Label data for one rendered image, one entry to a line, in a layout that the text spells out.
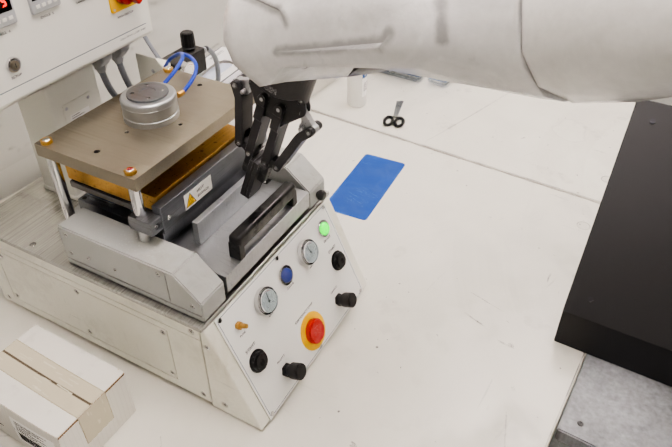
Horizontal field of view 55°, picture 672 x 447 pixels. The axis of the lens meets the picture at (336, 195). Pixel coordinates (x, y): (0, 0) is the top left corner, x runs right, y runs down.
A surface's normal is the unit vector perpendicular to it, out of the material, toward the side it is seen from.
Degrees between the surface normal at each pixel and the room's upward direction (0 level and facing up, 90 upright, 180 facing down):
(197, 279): 41
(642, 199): 47
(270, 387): 65
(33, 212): 0
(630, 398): 0
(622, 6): 78
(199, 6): 90
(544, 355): 0
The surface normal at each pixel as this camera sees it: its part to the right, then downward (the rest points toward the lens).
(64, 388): -0.02, -0.80
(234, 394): -0.47, 0.53
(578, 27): -0.78, 0.32
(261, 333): 0.80, -0.08
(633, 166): -0.36, -0.18
